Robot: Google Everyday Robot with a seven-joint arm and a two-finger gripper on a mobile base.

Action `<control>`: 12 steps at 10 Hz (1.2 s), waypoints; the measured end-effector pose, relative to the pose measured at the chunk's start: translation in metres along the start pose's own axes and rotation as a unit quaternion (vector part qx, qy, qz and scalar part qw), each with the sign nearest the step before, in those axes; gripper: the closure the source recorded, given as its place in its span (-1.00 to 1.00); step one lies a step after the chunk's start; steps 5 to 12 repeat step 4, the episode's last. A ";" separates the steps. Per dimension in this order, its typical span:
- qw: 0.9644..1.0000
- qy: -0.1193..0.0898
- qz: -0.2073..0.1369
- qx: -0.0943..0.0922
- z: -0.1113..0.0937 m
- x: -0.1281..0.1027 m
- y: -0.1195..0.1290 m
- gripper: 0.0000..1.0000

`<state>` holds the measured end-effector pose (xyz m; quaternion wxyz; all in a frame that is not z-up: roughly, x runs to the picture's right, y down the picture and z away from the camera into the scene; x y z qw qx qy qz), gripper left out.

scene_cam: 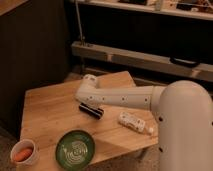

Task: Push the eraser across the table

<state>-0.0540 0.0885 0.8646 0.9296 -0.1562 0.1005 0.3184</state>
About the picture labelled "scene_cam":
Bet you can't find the orange carrot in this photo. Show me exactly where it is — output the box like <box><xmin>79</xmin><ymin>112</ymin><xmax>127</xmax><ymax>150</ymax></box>
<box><xmin>13</xmin><ymin>148</ymin><xmax>33</xmax><ymax>162</ymax></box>

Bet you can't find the black handle on shelf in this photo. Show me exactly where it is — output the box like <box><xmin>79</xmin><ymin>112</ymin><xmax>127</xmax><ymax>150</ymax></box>
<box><xmin>170</xmin><ymin>57</ymin><xmax>200</xmax><ymax>68</ymax></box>

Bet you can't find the green patterned plate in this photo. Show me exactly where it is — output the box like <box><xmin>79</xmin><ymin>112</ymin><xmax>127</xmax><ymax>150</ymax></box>
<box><xmin>55</xmin><ymin>130</ymin><xmax>95</xmax><ymax>171</ymax></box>

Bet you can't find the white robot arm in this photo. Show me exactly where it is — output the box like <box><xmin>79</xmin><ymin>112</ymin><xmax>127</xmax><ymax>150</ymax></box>
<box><xmin>76</xmin><ymin>74</ymin><xmax>213</xmax><ymax>171</ymax></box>

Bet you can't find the white metal shelf rack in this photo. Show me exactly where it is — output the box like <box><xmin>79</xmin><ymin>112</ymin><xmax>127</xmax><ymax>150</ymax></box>
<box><xmin>69</xmin><ymin>0</ymin><xmax>213</xmax><ymax>82</ymax></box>

